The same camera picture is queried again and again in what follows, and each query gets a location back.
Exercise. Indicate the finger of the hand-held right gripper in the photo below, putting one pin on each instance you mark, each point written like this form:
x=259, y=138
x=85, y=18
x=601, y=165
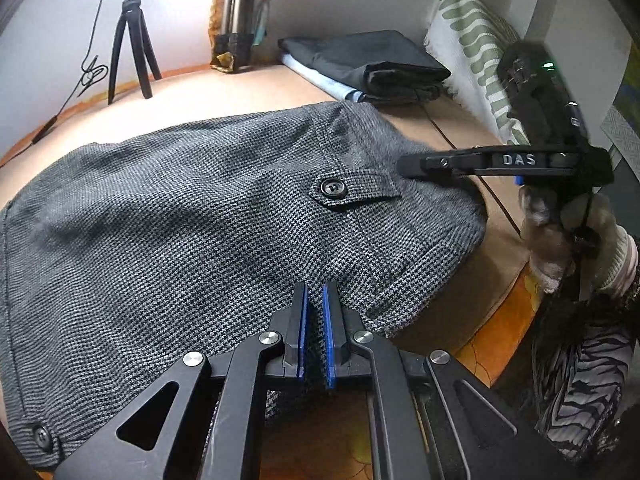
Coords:
x=465, y=162

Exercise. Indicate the white green patterned pillow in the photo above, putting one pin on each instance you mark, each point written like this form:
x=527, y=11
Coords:
x=472, y=45

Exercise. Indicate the grey houndstooth pants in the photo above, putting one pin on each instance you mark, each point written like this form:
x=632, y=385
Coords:
x=175, y=230

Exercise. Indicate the black tripod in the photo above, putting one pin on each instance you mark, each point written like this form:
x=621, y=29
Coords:
x=131, y=35

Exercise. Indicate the orange printed blanket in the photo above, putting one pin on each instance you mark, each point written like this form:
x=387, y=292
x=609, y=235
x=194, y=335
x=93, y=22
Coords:
x=505, y=320

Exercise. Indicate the grey patterned cloth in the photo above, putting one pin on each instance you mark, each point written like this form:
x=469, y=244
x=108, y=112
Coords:
x=616, y=127

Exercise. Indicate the person's right forearm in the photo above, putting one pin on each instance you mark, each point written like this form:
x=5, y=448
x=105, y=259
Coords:
x=585, y=375

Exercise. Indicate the light blue folded cloth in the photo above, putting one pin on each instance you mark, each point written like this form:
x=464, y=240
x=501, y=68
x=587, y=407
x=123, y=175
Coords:
x=330, y=85

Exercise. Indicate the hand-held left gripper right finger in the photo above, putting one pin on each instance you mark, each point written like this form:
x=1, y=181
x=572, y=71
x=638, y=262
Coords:
x=328, y=330

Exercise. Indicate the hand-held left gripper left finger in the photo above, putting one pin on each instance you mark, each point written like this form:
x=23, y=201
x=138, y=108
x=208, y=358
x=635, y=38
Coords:
x=301, y=330

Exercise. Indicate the dark folded pants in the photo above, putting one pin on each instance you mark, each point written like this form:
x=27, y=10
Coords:
x=380, y=57

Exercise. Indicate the person's right hand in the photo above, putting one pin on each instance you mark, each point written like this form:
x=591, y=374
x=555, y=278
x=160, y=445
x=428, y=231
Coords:
x=595, y=240

